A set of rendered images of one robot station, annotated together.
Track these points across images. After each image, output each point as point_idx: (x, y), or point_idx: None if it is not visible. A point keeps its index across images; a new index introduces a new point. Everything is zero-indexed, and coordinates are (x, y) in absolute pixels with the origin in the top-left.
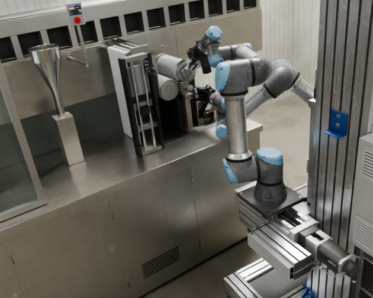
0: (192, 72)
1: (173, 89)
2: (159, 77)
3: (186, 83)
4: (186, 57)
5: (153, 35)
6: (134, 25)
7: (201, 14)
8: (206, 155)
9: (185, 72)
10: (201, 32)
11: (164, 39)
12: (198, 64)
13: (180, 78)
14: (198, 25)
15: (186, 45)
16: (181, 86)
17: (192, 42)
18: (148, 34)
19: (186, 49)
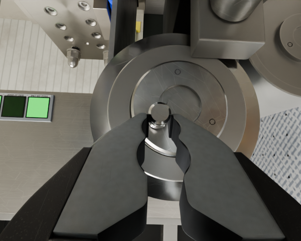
0: (134, 92)
1: (282, 29)
2: (269, 115)
3: (220, 30)
4: (70, 130)
5: (155, 211)
6: (182, 229)
7: None
8: None
9: (202, 112)
10: (5, 182)
11: None
12: (120, 190)
13: (232, 77)
14: (12, 205)
15: (61, 160)
16: (263, 22)
17: (43, 162)
18: (168, 216)
19: (66, 148)
